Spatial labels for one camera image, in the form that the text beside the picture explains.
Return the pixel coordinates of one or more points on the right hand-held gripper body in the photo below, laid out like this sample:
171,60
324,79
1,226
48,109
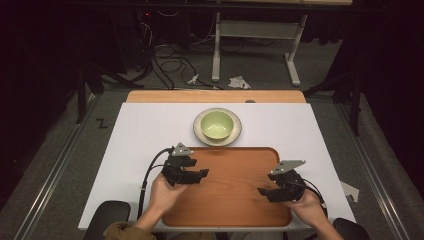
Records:
289,181

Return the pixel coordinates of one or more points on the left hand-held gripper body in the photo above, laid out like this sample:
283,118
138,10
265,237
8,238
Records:
176,166

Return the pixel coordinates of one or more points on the beige plate with dark rim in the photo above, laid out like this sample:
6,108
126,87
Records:
200,136

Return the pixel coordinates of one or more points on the wooden tray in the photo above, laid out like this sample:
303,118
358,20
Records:
230,196

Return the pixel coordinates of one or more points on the green bowl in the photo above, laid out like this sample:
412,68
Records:
217,124

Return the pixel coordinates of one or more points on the person's left hand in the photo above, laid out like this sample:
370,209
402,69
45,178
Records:
165,196

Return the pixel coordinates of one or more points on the person's right hand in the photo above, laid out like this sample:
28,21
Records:
308,208

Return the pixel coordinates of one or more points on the white table mat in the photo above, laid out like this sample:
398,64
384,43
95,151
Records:
140,133

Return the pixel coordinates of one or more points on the flat white paper scrap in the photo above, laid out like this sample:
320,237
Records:
350,191

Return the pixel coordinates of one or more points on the black chair armrest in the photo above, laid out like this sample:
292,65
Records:
350,230
108,215

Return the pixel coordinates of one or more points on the small grey table grommet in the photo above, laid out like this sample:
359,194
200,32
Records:
250,101

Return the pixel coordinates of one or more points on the small crumpled white paper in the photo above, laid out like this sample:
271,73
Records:
193,79

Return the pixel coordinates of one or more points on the large crumpled white paper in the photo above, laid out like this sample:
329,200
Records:
238,82

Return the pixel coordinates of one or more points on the black metal stand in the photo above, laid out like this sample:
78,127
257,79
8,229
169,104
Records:
356,100
81,96

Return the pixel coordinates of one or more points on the metal floor rail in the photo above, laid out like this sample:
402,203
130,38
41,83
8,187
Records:
376,180
50,180

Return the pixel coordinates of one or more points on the white desk frame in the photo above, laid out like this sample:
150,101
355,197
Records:
256,29

